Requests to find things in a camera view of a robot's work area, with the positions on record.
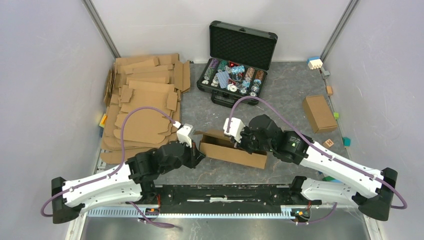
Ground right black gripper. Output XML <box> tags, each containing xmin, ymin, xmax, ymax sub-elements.
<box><xmin>230</xmin><ymin>125</ymin><xmax>274</xmax><ymax>155</ymax></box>

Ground cardboard box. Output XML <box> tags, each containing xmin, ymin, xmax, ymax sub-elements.
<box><xmin>302</xmin><ymin>95</ymin><xmax>338</xmax><ymax>134</ymax></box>
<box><xmin>194</xmin><ymin>129</ymin><xmax>268</xmax><ymax>169</ymax></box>

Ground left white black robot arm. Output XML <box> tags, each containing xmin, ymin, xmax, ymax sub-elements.
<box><xmin>51</xmin><ymin>141</ymin><xmax>205</xmax><ymax>224</ymax></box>

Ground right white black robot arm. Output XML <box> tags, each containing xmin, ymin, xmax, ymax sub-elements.
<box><xmin>223</xmin><ymin>114</ymin><xmax>398</xmax><ymax>221</ymax></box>

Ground folded closed cardboard box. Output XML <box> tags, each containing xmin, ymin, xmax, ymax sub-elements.
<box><xmin>302</xmin><ymin>95</ymin><xmax>338</xmax><ymax>134</ymax></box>

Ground wooden letter block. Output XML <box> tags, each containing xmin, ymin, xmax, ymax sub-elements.
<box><xmin>322</xmin><ymin>139</ymin><xmax>335</xmax><ymax>149</ymax></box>

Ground stack of flat cardboard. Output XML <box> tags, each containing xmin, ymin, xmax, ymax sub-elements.
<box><xmin>100</xmin><ymin>53</ymin><xmax>191</xmax><ymax>164</ymax></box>

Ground green small cube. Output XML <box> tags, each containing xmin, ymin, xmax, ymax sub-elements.
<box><xmin>333</xmin><ymin>112</ymin><xmax>340</xmax><ymax>120</ymax></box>

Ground orange yellow block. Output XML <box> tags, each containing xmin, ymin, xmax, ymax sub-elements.
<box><xmin>98</xmin><ymin>113</ymin><xmax>108</xmax><ymax>137</ymax></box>

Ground black poker chip case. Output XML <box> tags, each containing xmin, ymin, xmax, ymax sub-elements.
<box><xmin>196</xmin><ymin>20</ymin><xmax>278</xmax><ymax>108</ymax></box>

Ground small wooden cube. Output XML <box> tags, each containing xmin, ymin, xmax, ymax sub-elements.
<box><xmin>326</xmin><ymin>85</ymin><xmax>334</xmax><ymax>96</ymax></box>

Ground blue green block stack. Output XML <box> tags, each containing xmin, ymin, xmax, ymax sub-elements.
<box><xmin>322</xmin><ymin>176</ymin><xmax>342</xmax><ymax>183</ymax></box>

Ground teal small cube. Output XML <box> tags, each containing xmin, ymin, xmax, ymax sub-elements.
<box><xmin>342</xmin><ymin>136</ymin><xmax>351</xmax><ymax>147</ymax></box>

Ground blue white toy block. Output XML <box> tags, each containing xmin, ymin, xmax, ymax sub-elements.
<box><xmin>306</xmin><ymin>56</ymin><xmax>323</xmax><ymax>70</ymax></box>

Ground grey small block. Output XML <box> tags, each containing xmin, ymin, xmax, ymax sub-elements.
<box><xmin>320</xmin><ymin>69</ymin><xmax>331</xmax><ymax>80</ymax></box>

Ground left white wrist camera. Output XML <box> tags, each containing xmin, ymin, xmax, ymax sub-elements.
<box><xmin>173</xmin><ymin>121</ymin><xmax>194</xmax><ymax>148</ymax></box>

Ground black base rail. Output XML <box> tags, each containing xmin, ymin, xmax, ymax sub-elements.
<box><xmin>135</xmin><ymin>184</ymin><xmax>322</xmax><ymax>214</ymax></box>

